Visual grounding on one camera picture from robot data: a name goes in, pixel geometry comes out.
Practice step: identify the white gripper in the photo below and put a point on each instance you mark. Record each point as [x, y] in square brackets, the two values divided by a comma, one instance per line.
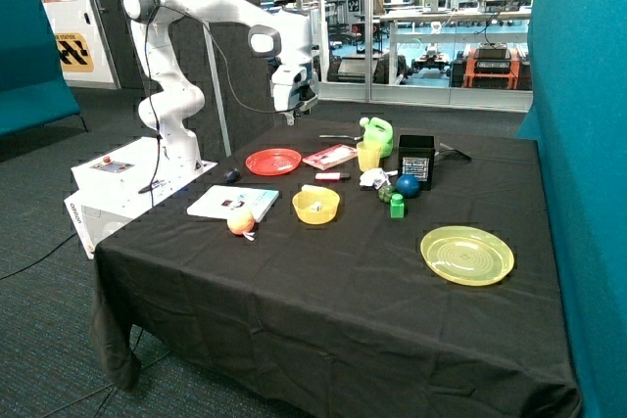
[294, 88]

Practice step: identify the pink highlighter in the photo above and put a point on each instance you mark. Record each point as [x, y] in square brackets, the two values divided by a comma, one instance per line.
[332, 176]

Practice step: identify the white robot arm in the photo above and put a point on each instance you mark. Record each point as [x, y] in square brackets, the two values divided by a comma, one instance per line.
[285, 36]

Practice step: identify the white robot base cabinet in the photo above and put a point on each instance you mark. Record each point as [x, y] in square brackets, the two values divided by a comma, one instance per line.
[107, 195]

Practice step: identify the red book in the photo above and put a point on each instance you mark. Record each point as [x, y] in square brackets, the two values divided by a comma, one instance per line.
[331, 156]

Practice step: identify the white book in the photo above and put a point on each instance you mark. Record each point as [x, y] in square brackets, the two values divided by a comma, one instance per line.
[220, 201]

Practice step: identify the metal spoon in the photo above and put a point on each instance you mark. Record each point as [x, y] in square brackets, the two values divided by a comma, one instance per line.
[341, 136]

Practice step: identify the red plastic plate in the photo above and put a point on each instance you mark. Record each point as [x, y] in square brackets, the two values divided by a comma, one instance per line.
[273, 162]

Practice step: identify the yellow plastic cup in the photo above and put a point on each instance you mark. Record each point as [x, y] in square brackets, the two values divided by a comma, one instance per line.
[369, 153]

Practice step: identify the green watering can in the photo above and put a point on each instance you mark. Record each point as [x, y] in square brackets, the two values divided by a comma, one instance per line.
[376, 129]

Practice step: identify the dark computer mouse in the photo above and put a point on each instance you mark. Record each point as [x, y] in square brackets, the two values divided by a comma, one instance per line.
[231, 175]

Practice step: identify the yellow plastic bowl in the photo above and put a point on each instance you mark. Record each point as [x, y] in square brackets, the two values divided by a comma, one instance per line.
[302, 202]

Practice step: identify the crumpled white paper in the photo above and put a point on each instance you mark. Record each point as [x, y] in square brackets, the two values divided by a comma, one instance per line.
[377, 178]

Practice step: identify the small dark green object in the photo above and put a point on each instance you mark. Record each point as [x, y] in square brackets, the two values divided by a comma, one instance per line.
[385, 193]

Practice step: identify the orange ball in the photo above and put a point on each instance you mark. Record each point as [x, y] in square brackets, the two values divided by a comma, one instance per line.
[240, 222]

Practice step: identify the black box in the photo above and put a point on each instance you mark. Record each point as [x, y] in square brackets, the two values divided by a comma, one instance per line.
[416, 156]

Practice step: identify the blue ball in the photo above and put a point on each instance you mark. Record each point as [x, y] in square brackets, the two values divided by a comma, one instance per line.
[408, 186]

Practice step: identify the green toy block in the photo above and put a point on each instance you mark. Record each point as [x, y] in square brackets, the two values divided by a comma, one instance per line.
[397, 206]

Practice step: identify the black marker pen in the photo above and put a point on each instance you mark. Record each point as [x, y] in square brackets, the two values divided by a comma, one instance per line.
[152, 186]

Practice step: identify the black tablecloth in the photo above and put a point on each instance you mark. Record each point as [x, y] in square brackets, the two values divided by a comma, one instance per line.
[346, 319]

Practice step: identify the orange mobile robot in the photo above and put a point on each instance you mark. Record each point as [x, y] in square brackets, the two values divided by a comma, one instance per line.
[495, 65]

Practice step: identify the yellow plastic plate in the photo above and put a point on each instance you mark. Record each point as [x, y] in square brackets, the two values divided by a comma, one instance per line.
[467, 255]

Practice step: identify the black yellow sign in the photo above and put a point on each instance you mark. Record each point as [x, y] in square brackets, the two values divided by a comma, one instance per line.
[74, 53]

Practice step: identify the teal sofa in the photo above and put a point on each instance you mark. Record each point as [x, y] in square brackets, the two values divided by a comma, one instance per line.
[33, 89]

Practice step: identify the teal partition wall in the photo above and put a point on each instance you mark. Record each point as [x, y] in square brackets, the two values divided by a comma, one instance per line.
[578, 118]

